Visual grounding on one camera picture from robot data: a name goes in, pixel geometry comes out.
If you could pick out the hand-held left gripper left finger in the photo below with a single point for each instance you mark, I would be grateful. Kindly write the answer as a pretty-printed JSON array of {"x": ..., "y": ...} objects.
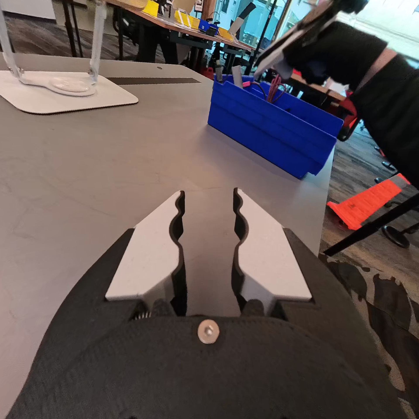
[{"x": 147, "y": 262}]

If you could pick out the orange traffic cone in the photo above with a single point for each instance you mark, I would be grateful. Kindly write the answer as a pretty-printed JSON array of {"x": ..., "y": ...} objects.
[{"x": 366, "y": 203}]

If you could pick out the white base acrylic leg stand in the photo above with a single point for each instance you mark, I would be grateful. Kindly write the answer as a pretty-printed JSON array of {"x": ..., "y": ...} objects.
[{"x": 65, "y": 98}]

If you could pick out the grey usb hub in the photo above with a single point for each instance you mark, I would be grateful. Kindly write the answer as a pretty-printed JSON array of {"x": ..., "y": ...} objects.
[{"x": 237, "y": 77}]

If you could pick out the yellow plastic bin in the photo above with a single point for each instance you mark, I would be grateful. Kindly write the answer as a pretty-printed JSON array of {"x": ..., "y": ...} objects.
[
  {"x": 226, "y": 34},
  {"x": 150, "y": 7},
  {"x": 186, "y": 19}
]

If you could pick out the black stanchion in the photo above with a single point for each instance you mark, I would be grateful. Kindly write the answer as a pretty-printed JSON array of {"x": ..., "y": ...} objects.
[{"x": 360, "y": 234}]

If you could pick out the blue bin with black divider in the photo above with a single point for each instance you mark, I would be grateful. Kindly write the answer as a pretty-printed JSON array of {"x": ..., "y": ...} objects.
[{"x": 268, "y": 131}]

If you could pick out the small blue bin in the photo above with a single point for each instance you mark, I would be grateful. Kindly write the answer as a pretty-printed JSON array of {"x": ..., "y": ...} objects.
[{"x": 206, "y": 26}]

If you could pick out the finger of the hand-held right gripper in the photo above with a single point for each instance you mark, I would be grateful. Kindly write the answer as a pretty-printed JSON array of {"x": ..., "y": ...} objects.
[{"x": 275, "y": 55}]

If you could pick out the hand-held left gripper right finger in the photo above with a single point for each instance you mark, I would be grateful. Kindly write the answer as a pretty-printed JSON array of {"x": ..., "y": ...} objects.
[{"x": 268, "y": 262}]

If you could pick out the wooden workbench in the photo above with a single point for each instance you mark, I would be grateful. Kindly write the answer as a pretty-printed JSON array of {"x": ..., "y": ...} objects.
[{"x": 157, "y": 42}]

